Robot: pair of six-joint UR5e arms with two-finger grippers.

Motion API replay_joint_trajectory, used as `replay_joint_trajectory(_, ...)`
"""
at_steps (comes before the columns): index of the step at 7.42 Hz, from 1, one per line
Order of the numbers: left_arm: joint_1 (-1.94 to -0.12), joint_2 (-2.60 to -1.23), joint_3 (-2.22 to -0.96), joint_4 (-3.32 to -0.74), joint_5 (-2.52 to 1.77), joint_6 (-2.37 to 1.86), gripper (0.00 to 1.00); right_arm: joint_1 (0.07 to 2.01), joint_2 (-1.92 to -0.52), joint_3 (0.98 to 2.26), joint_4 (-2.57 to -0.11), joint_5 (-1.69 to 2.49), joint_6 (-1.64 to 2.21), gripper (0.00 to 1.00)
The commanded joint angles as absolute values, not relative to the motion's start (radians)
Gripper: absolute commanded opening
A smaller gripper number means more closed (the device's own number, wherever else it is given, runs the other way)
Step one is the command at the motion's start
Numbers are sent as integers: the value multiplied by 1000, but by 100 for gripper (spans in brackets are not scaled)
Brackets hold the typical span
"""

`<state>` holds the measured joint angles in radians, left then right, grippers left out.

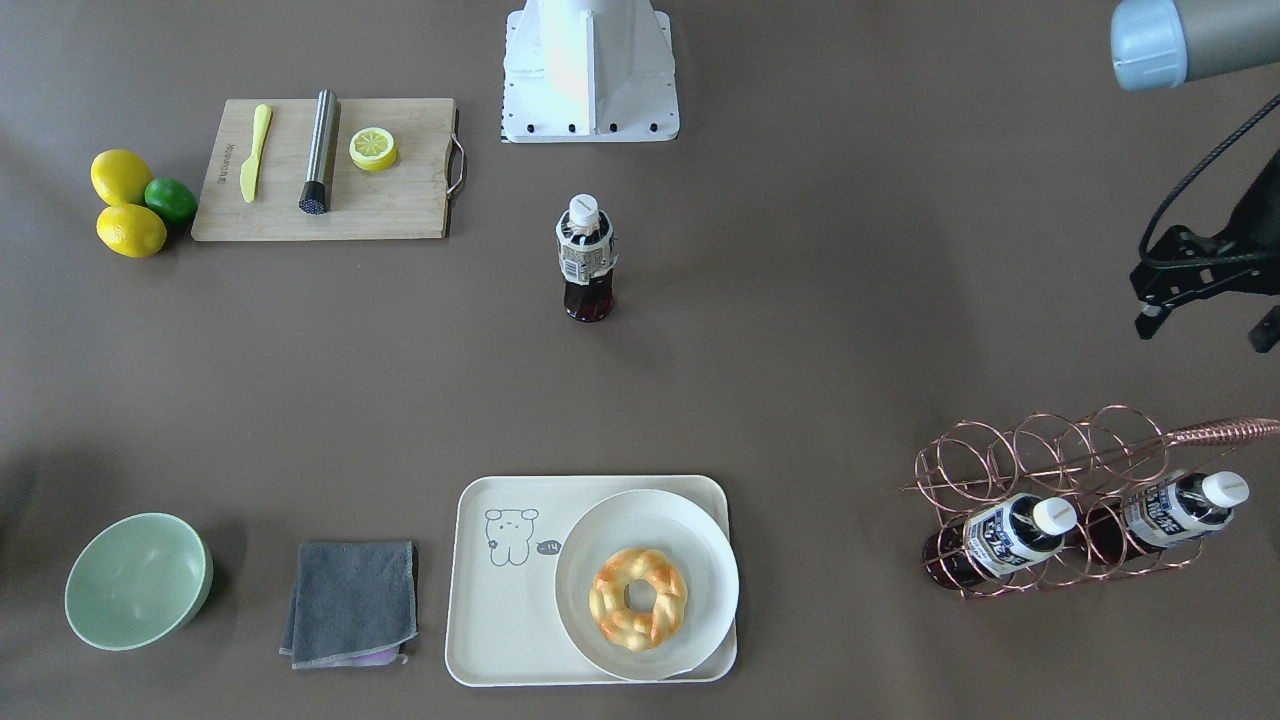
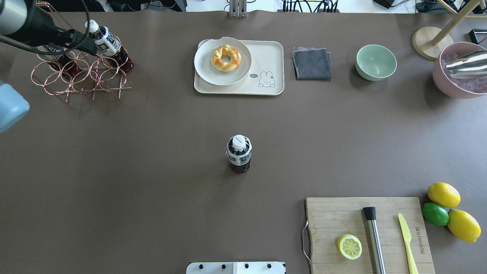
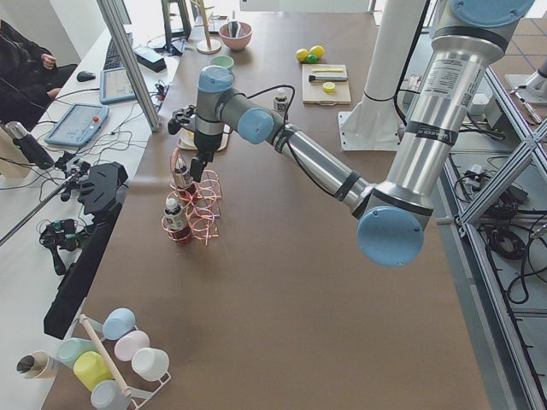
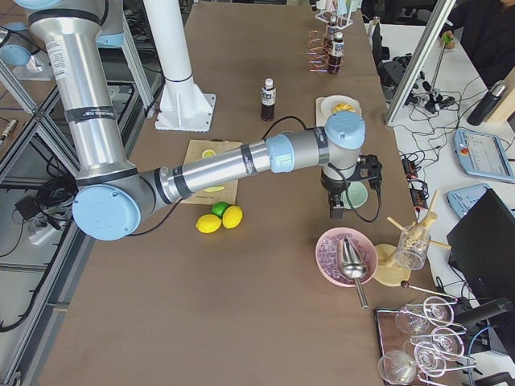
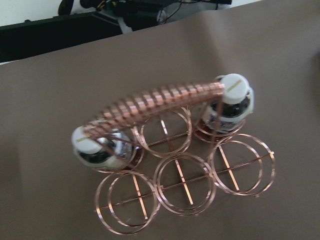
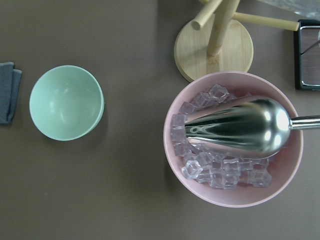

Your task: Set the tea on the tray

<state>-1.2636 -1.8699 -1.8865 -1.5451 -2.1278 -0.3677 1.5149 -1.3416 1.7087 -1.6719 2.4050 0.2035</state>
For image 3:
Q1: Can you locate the black thermos bottle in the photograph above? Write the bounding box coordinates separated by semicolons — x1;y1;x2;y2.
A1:
2;121;55;170

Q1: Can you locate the wooden cutting board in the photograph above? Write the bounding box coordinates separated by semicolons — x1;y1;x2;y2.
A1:
301;63;351;105

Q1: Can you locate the steel muddler black tip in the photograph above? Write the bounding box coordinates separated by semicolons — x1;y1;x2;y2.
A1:
308;74;348;83

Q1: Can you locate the pink ice bowl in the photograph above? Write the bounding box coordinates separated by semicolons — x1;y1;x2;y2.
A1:
219;21;252;51

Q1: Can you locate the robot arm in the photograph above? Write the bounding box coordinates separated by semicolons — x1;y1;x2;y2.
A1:
190;1;532;267

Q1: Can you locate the steel ice scoop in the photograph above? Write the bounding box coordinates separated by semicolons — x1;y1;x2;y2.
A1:
227;11;241;38

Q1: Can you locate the green bowl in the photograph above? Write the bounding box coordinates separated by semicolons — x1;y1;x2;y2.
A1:
209;56;234;71

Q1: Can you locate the aluminium frame post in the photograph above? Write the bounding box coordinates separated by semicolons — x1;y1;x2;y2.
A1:
97;0;161;132

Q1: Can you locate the blue teach pendant far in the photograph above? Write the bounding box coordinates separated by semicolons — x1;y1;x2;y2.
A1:
99;67;136;105

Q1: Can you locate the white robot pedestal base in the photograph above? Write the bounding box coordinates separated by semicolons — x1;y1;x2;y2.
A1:
338;0;429;151

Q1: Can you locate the whole lemon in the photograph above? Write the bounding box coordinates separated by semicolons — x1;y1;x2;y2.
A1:
296;49;309;62
309;45;325;59

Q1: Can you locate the yellow plastic knife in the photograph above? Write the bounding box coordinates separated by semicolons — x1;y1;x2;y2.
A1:
312;67;344;73

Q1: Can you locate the copper wire bottle rack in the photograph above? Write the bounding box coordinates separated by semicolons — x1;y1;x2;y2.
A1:
162;148;223;245

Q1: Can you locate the white cup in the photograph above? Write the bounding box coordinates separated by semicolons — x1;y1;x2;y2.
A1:
131;348;169;382

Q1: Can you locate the whole lemon lower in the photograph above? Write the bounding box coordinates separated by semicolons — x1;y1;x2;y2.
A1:
296;49;309;62

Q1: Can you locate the white wire cup rack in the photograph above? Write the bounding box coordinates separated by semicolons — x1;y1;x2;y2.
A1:
78;314;172;409

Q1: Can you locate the black monitor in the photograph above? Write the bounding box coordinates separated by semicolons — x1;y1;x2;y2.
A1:
44;161;127;340

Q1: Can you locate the half lemon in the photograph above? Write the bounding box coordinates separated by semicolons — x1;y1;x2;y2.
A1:
322;82;336;93

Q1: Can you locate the blue teach pendant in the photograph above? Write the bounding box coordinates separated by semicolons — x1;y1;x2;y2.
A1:
99;67;136;105
44;103;109;148

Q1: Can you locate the whole lemon upper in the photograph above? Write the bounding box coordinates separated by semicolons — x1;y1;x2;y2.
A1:
309;45;325;59

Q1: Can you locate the wooden stand with round base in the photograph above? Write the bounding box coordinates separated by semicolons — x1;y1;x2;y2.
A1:
191;0;222;55

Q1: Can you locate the pink cup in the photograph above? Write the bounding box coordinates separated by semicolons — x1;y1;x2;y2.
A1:
114;330;150;361

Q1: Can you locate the seated person in black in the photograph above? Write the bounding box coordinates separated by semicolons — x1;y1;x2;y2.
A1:
1;20;77;130

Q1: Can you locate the yellow cup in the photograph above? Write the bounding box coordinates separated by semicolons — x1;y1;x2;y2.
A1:
73;351;114;391

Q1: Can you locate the grey blue cup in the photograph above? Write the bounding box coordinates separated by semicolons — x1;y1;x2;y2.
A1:
91;380;131;410

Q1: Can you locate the blue teach pendant near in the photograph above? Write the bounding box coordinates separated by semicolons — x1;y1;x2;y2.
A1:
44;103;109;148

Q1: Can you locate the mint green cup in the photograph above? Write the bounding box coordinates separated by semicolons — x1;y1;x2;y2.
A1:
56;337;97;369

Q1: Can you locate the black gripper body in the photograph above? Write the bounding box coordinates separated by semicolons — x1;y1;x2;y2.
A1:
194;131;222;162

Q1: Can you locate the computer mouse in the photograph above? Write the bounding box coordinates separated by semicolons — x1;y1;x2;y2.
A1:
76;71;96;82

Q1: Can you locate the tea bottle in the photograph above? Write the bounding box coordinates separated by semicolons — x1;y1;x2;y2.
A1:
164;197;191;243
172;156;196;195
273;87;288;114

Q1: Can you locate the black keyboard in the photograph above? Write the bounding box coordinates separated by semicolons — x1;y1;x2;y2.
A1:
103;39;124;70

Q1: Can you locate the cream rabbit tray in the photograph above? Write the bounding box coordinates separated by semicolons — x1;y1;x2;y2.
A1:
177;129;229;151

